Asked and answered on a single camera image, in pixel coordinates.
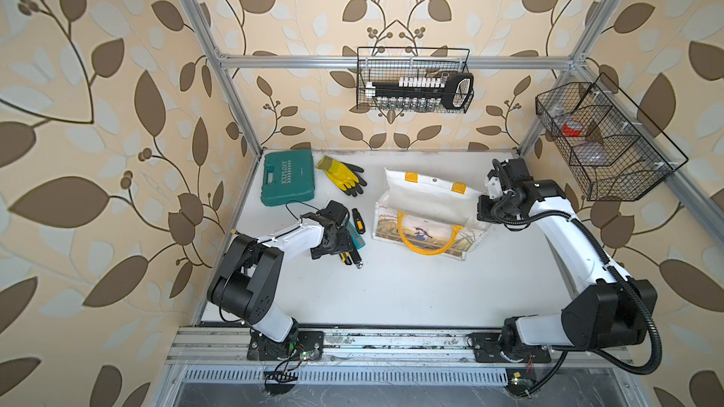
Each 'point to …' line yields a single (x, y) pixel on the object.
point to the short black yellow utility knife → (359, 221)
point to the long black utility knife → (356, 258)
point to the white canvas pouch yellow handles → (428, 214)
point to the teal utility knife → (357, 239)
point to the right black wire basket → (616, 153)
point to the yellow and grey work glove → (344, 175)
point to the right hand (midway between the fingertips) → (480, 214)
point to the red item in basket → (569, 131)
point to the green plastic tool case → (287, 176)
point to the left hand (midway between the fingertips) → (334, 245)
